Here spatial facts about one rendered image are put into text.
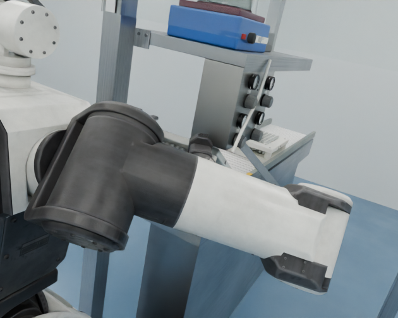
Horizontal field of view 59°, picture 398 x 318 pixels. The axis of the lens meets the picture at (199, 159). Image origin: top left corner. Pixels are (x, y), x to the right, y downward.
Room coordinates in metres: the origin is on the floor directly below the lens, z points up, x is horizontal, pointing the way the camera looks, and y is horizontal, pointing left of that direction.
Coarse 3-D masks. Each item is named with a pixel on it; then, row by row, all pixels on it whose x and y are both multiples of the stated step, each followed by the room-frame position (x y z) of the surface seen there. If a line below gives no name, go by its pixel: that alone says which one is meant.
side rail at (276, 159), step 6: (312, 132) 1.97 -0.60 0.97; (306, 138) 1.83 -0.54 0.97; (294, 144) 1.64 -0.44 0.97; (300, 144) 1.73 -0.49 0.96; (288, 150) 1.53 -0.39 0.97; (294, 150) 1.65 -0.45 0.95; (276, 156) 1.40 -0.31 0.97; (282, 156) 1.47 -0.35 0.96; (270, 162) 1.32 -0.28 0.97; (276, 162) 1.39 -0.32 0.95; (258, 174) 1.21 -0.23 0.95
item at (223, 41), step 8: (168, 32) 0.95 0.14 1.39; (176, 32) 0.93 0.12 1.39; (184, 32) 0.92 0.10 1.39; (192, 32) 0.91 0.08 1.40; (200, 32) 0.90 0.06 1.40; (192, 40) 0.92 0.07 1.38; (200, 40) 0.90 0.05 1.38; (208, 40) 0.89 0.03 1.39; (216, 40) 0.88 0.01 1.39; (224, 40) 0.87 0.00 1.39; (232, 40) 0.86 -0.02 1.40; (240, 40) 0.87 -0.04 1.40; (232, 48) 0.86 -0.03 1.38; (240, 48) 0.88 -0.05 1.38; (248, 48) 0.93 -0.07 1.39; (256, 48) 0.97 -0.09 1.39; (264, 48) 1.02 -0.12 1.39
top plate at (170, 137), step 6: (168, 132) 0.93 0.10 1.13; (168, 138) 0.92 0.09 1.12; (174, 138) 0.92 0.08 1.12; (180, 138) 0.91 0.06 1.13; (186, 138) 0.91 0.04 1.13; (180, 144) 0.92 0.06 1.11; (186, 144) 0.90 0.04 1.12; (216, 150) 0.87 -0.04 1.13; (222, 156) 0.91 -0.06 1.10; (216, 162) 0.94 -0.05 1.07; (222, 162) 0.92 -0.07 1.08
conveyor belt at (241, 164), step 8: (264, 128) 2.00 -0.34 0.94; (272, 128) 2.04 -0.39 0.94; (280, 128) 2.09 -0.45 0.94; (280, 136) 1.89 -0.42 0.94; (288, 136) 1.92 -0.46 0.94; (296, 136) 1.96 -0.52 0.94; (304, 136) 2.00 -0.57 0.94; (288, 144) 1.75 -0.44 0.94; (224, 152) 1.43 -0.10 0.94; (232, 160) 1.35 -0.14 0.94; (240, 160) 1.37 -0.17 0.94; (248, 160) 1.39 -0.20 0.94; (232, 168) 1.26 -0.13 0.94; (240, 168) 1.27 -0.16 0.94; (248, 168) 1.29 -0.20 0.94
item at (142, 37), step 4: (136, 28) 0.95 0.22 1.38; (140, 28) 0.94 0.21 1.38; (136, 32) 0.95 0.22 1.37; (140, 32) 0.94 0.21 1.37; (144, 32) 0.94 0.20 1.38; (148, 32) 0.93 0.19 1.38; (136, 36) 0.95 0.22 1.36; (140, 36) 0.94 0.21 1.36; (144, 36) 0.94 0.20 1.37; (148, 36) 0.93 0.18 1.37; (136, 40) 0.95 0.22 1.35; (140, 40) 0.94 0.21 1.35; (144, 40) 0.94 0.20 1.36; (148, 40) 0.93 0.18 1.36; (136, 44) 0.95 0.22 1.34; (140, 44) 0.94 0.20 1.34; (144, 44) 0.94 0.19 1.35; (148, 44) 0.93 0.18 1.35; (144, 48) 0.94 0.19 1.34; (148, 48) 0.93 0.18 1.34
